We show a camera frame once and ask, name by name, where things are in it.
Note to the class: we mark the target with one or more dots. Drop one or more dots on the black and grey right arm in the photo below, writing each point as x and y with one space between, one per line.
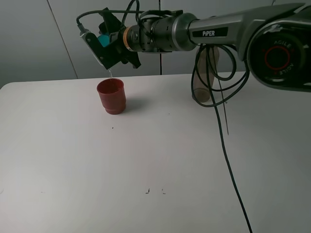
274 41

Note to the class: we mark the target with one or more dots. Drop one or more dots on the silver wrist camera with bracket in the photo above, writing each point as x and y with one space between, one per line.
108 55

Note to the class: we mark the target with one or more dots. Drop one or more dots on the red plastic cup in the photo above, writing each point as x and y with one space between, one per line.
112 95

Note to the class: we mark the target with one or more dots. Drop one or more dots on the brown transparent plastic bottle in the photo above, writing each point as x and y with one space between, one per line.
201 77

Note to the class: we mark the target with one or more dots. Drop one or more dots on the teal transparent plastic cup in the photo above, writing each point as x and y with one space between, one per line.
104 39

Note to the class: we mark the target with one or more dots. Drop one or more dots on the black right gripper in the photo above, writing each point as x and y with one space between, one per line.
119 50

